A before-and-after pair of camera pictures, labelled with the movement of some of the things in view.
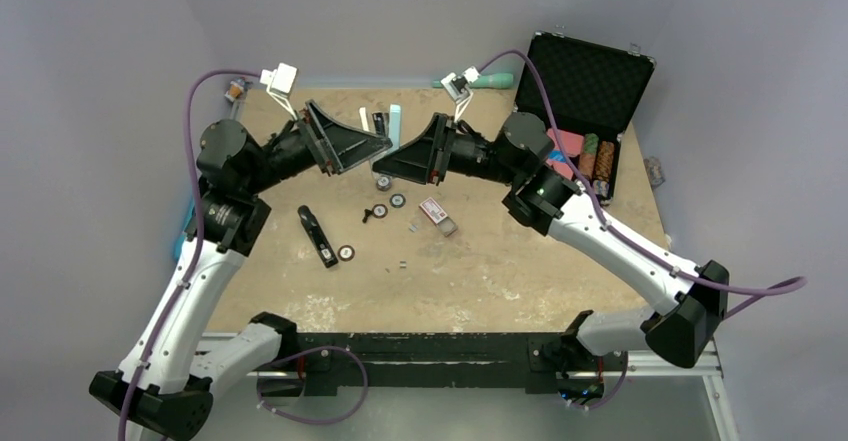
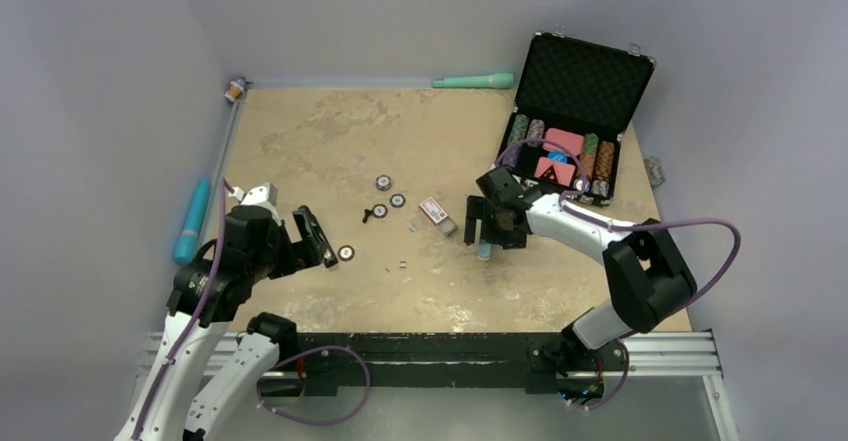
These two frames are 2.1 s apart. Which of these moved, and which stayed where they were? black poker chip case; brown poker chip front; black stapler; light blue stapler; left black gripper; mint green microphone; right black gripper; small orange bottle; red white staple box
Moved: left black gripper; light blue stapler; right black gripper
Stayed: black stapler; small orange bottle; mint green microphone; brown poker chip front; black poker chip case; red white staple box
